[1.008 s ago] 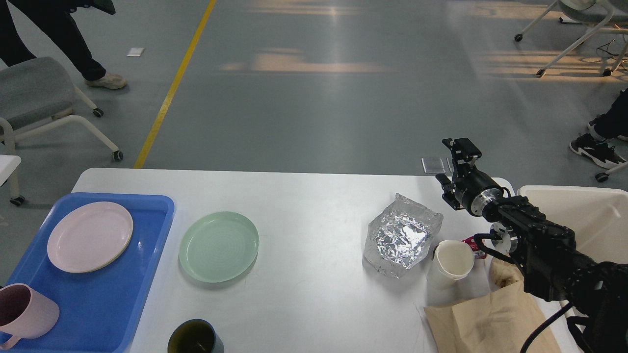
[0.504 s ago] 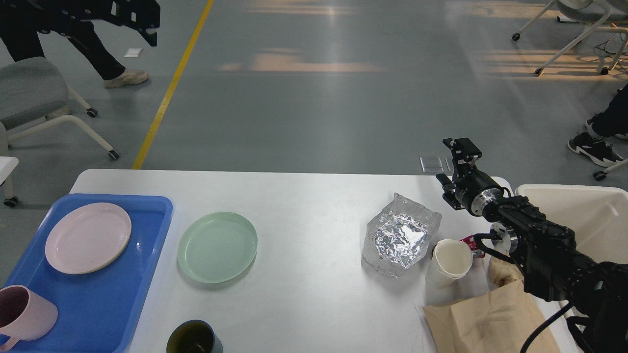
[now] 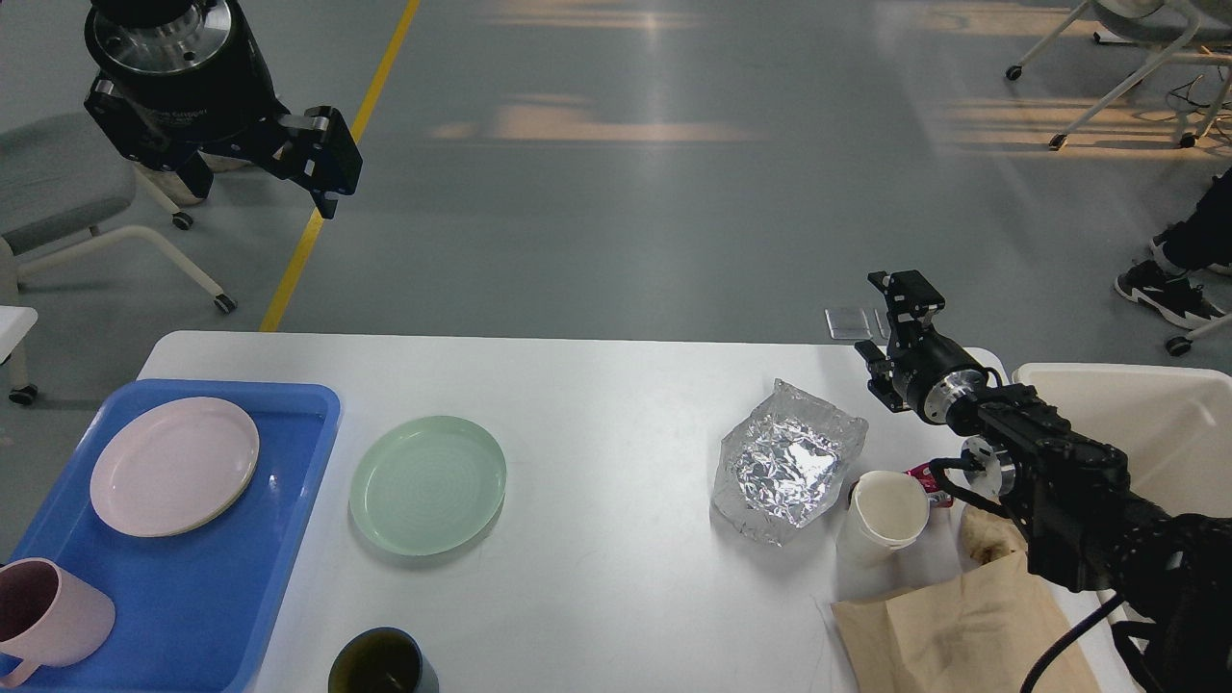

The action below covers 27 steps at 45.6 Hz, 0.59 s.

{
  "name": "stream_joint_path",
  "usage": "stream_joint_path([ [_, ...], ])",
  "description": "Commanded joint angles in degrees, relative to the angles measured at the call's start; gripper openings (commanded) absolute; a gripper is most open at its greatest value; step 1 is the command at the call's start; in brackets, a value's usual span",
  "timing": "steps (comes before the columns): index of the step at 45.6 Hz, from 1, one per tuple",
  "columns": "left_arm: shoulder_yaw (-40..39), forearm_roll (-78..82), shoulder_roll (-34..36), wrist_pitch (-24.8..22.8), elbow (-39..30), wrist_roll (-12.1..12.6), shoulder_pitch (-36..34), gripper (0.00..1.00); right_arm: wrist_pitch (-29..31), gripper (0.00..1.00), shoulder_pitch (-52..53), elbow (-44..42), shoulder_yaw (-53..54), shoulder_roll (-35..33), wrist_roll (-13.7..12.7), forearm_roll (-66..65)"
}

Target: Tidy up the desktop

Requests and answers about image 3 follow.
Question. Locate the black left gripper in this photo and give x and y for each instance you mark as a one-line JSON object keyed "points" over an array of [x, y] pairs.
{"points": [[178, 78]]}

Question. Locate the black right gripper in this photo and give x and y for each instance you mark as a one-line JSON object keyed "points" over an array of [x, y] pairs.
{"points": [[927, 373]]}

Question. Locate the light green plate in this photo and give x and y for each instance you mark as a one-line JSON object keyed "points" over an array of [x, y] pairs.
{"points": [[428, 486]]}

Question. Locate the dark green mug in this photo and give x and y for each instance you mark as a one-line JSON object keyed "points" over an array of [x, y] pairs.
{"points": [[382, 659]]}

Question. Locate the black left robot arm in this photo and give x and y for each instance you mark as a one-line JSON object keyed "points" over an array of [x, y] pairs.
{"points": [[180, 80]]}

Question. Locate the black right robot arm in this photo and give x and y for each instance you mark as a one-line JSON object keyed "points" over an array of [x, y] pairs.
{"points": [[1068, 495]]}

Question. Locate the metal floor socket plates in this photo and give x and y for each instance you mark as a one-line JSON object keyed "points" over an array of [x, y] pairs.
{"points": [[852, 324]]}

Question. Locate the small red wrapper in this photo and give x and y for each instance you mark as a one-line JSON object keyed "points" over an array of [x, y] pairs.
{"points": [[938, 497]]}

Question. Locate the white paper cup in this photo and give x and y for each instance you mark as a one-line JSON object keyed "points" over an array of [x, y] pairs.
{"points": [[887, 512]]}

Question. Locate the crumpled foil bag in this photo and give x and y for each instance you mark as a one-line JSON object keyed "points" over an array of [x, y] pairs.
{"points": [[784, 465]]}

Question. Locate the grey office chair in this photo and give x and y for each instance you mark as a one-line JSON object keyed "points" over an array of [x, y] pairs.
{"points": [[60, 180]]}

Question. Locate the crumpled brown paper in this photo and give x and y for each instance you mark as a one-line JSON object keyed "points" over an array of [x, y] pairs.
{"points": [[986, 538]]}

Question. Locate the seated person black sneakers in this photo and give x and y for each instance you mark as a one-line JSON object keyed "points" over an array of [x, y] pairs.
{"points": [[1200, 242]]}

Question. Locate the white plastic bin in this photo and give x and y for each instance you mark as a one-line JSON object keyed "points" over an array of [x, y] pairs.
{"points": [[1174, 424]]}

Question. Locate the brown paper bag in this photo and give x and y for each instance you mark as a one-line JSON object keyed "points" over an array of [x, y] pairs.
{"points": [[980, 632]]}

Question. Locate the pink plate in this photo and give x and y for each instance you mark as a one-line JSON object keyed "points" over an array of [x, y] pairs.
{"points": [[175, 468]]}

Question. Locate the blue plastic tray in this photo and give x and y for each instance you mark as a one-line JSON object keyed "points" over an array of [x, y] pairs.
{"points": [[194, 612]]}

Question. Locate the pink mug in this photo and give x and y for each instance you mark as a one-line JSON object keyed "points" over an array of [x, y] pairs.
{"points": [[50, 618]]}

